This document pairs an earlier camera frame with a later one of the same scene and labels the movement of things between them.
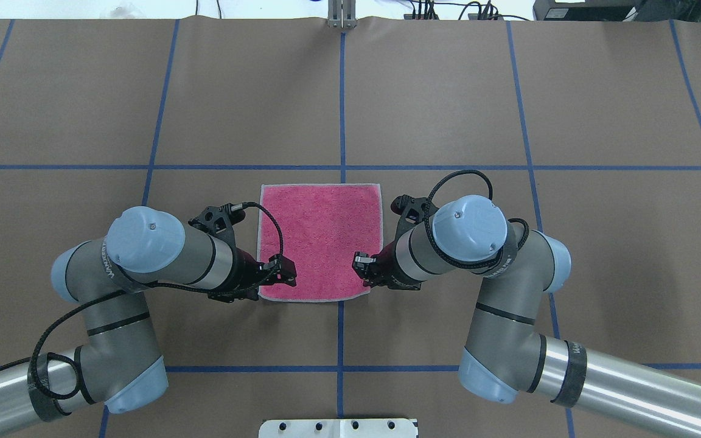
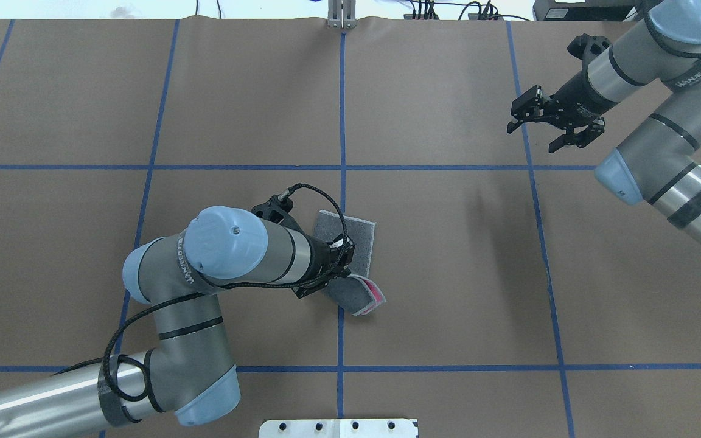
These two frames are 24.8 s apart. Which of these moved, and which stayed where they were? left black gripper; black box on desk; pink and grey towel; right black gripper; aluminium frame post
Moved: right black gripper; pink and grey towel; left black gripper
Stayed: aluminium frame post; black box on desk
